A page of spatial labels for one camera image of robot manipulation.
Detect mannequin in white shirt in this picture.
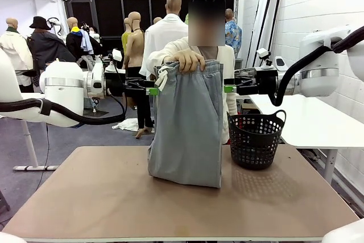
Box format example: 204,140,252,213
139,0,190,80

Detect white table with T-foot leg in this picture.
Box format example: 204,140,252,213
0,92,60,172

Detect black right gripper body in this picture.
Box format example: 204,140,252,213
255,75,279,96

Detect person's right forearm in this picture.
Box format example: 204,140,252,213
146,36,190,61

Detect bare beige mannequin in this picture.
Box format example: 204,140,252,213
124,11,156,139

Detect mannequin in cream jacket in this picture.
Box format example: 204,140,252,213
0,17,34,93

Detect mannequin with yellow scarf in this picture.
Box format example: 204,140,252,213
65,17,102,61

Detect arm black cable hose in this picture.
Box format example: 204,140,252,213
0,86,127,126
268,25,364,106

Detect black framed white reflector panel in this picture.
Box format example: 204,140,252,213
264,0,284,69
246,0,275,66

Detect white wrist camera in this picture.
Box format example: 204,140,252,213
256,48,272,69
106,48,126,73

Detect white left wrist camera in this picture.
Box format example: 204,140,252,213
106,48,126,73

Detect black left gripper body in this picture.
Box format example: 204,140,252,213
105,72,127,97

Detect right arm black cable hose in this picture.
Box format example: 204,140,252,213
268,25,364,106

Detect mannequin in yellow top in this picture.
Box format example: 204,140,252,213
121,17,132,55

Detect thin black floor cable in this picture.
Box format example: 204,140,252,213
36,123,49,192

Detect dark grey metal stand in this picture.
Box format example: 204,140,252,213
0,188,11,215

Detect person's right hand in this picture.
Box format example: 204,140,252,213
162,49,206,73

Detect person in black bucket hat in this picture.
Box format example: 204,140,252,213
27,16,76,84

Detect wide white side table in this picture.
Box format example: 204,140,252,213
241,94,364,186

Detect white cloth on floor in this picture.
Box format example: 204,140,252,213
112,118,140,132

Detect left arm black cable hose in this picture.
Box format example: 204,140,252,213
0,86,127,126

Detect grey training pants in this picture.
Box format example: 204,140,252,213
147,60,225,189

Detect man in blue floral shirt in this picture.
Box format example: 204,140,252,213
224,9,243,57

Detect person in cream cardigan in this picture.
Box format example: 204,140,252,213
139,0,238,145

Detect black perforated plastic basket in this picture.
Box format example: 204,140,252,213
226,109,287,171

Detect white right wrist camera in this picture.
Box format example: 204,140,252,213
256,48,272,69

